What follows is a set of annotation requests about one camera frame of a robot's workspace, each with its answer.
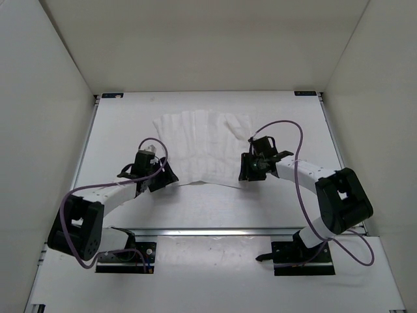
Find blue left corner label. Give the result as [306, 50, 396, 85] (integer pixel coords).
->
[101, 93, 124, 98]

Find blue corner label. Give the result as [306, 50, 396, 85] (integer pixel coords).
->
[101, 93, 124, 98]
[294, 91, 317, 97]

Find white pleated skirt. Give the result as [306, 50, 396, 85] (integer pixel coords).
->
[153, 110, 252, 188]

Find blue right corner label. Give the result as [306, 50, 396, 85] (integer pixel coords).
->
[294, 91, 317, 97]

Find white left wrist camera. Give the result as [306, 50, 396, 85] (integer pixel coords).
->
[141, 145, 157, 155]

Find left aluminium side rail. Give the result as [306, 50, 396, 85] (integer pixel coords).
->
[60, 95, 100, 231]

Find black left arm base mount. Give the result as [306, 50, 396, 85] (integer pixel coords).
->
[95, 227, 157, 275]

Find right aluminium side rail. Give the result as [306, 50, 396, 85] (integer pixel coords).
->
[315, 93, 373, 235]

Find aluminium table edge rail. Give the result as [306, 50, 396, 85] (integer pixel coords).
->
[131, 228, 300, 237]

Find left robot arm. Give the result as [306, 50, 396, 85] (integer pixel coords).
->
[47, 150, 179, 269]

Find aluminium side rail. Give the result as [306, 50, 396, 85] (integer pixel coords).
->
[60, 95, 100, 231]
[315, 93, 373, 235]

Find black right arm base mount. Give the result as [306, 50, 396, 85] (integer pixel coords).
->
[255, 232, 336, 276]

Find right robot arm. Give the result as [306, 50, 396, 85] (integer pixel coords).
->
[238, 136, 373, 261]

